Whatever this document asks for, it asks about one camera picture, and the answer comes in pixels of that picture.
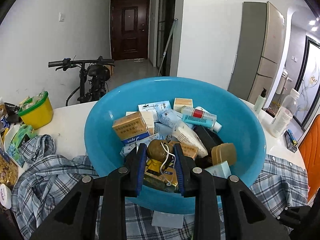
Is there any tan soap bar case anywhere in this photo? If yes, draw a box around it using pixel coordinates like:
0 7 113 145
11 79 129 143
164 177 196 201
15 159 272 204
211 143 237 166

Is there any brown round ball with cord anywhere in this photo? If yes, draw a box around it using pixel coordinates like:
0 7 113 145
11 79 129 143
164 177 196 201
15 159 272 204
146 139 176 172

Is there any pale teal small box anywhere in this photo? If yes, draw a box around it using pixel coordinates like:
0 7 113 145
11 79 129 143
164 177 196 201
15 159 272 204
206 161 232 179

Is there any gold blue cigarette box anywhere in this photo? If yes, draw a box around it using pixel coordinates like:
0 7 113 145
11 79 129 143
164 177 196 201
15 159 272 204
143 159 178 193

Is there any gold cigarette box upright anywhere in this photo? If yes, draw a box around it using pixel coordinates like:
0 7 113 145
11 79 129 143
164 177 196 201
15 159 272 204
112 112 150 145

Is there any white tissue pack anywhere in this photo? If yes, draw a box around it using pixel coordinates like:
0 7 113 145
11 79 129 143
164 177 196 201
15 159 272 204
172 120 208 158

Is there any teal cosmetic tube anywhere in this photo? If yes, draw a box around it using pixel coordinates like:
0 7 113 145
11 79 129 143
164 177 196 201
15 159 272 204
182 115 222 133

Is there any cream white box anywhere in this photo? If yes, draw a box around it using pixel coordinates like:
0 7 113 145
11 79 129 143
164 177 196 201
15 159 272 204
122 111 155 137

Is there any blue plastic basin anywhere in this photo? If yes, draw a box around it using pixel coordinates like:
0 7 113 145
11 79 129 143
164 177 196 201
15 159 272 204
84 77 266 211

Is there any white box red label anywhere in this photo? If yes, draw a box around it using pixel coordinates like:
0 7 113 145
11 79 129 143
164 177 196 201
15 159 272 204
181 106 217 121

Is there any light blue RA packet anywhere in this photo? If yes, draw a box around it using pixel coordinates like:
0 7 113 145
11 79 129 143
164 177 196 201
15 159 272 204
138 101 171 122

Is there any black blue small box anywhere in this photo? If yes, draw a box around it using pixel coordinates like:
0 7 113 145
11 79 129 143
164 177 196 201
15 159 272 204
284 129 298 153

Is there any blue plaid shirt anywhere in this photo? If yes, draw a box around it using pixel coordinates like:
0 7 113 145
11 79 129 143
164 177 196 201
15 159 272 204
11 135 309 239

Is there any beige wooden-look small box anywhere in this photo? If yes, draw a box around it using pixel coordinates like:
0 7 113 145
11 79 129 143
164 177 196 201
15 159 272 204
174 98 193 112

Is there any green pump bottle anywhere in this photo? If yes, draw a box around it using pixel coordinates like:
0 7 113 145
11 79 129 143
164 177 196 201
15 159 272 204
253 88 267 115

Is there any black bicycle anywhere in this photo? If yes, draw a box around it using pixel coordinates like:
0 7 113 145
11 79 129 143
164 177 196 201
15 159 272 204
48 56 115 106

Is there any clear plastic bottle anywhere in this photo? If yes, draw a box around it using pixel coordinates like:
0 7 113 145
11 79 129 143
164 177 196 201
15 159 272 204
270 88 300 138

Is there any yellow tub green rim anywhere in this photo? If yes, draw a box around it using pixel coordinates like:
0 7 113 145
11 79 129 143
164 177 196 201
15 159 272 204
18 91 53 129

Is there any white jar lid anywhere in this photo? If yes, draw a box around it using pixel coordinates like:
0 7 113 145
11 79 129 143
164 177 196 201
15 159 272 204
0 184 11 209

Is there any green floral tissue box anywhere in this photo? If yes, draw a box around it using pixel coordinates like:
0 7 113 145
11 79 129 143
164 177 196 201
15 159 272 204
4 124 37 167

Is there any beige grey refrigerator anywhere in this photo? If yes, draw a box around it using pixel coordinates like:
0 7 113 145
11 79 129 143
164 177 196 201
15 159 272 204
228 2 285 103

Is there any dark brown door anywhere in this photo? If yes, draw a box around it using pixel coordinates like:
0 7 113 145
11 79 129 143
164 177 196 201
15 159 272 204
110 0 150 60

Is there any mop handle pole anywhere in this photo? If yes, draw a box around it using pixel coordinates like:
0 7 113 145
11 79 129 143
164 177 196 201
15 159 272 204
157 18 178 76

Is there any white light switch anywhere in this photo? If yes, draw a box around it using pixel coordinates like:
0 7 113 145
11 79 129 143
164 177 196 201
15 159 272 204
59 12 65 22

